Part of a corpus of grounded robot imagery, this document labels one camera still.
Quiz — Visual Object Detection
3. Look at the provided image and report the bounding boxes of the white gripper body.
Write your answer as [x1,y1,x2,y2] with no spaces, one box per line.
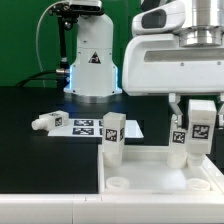
[122,34,224,95]

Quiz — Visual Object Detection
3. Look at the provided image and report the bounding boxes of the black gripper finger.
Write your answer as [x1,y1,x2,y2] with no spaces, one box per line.
[217,93,224,127]
[168,93,184,129]

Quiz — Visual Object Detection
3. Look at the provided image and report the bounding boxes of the white square tabletop tray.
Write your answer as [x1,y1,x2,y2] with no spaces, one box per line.
[98,145,224,195]

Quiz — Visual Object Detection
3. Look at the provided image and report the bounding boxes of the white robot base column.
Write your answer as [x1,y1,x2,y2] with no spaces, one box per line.
[64,15,122,103]

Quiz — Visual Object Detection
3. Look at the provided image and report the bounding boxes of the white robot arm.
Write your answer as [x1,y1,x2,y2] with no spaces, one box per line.
[122,0,224,127]

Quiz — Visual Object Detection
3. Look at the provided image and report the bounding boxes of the white sheet with tags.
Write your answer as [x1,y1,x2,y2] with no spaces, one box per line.
[48,119,143,139]

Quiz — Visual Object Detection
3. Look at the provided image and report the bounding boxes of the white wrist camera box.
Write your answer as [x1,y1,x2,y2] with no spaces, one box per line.
[132,0,185,36]

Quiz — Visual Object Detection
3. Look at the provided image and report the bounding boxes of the grey cable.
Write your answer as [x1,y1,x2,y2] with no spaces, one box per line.
[35,0,68,88]

